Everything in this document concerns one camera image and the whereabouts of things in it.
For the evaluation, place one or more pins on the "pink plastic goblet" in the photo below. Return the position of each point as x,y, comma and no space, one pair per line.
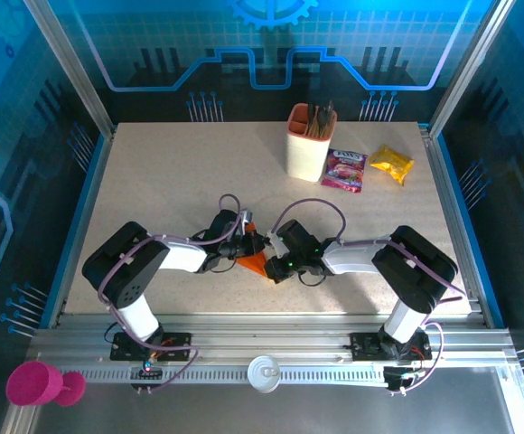
31,383

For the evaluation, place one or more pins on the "small circuit board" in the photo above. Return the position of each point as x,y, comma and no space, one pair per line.
146,368
402,377

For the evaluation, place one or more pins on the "aluminium side rail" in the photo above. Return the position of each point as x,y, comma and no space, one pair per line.
80,226
458,226

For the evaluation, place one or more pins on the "white round cap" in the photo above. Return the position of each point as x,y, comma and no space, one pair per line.
264,374

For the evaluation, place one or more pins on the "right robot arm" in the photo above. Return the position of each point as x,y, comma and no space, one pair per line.
357,262

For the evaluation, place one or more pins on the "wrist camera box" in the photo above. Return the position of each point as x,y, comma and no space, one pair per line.
223,223
296,237

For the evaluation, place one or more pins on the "cream utensil holder orange rim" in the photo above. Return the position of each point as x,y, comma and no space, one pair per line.
307,158

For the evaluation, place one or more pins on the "aluminium front rail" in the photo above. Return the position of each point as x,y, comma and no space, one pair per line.
266,336

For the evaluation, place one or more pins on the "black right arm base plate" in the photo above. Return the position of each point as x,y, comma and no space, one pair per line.
363,346

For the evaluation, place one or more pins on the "aluminium frame post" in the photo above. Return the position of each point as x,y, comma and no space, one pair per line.
65,59
472,59

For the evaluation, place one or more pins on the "purple berries candy bag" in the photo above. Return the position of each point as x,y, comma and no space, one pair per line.
343,169

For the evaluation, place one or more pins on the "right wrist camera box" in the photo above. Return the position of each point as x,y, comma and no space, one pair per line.
296,237

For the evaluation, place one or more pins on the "grey metal shelf plate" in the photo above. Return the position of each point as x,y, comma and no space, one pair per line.
289,411

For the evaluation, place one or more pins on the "yellow foil snack bag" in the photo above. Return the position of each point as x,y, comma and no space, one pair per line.
390,163

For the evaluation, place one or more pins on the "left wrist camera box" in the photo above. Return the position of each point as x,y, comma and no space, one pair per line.
223,223

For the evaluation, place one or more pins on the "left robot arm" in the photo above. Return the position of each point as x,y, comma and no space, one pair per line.
180,257

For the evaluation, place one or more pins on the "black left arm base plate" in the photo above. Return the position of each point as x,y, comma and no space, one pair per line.
176,344

